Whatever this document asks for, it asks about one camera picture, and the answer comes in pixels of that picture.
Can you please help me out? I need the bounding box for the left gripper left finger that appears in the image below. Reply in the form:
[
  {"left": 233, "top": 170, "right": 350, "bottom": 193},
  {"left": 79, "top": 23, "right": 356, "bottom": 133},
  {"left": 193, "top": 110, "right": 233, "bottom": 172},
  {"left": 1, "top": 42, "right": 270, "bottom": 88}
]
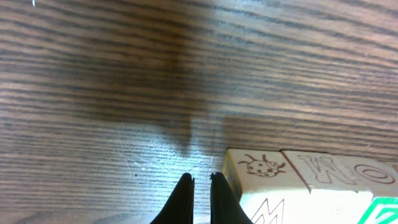
[{"left": 151, "top": 173, "right": 195, "bottom": 224}]

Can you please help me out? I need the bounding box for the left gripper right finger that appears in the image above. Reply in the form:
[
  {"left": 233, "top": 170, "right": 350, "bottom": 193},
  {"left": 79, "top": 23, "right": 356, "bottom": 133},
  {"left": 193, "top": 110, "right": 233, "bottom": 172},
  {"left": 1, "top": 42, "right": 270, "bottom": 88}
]
[{"left": 210, "top": 172, "right": 252, "bottom": 224}]

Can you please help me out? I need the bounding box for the white patterned block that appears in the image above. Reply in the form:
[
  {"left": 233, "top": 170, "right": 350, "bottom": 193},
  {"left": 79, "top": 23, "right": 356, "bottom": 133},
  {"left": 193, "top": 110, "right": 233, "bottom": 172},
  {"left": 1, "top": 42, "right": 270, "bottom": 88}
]
[{"left": 221, "top": 148, "right": 312, "bottom": 224}]

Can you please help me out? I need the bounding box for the white letter A block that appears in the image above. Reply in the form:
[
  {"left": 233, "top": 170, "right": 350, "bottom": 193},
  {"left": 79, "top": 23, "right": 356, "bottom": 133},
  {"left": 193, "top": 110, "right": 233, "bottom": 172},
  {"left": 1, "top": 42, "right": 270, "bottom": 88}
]
[{"left": 281, "top": 150, "right": 374, "bottom": 224}]

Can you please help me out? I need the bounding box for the green letter Z block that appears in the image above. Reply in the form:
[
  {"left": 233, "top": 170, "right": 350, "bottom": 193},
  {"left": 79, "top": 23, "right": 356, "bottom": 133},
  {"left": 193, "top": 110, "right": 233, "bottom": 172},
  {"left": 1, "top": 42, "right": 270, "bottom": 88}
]
[{"left": 338, "top": 156, "right": 397, "bottom": 224}]

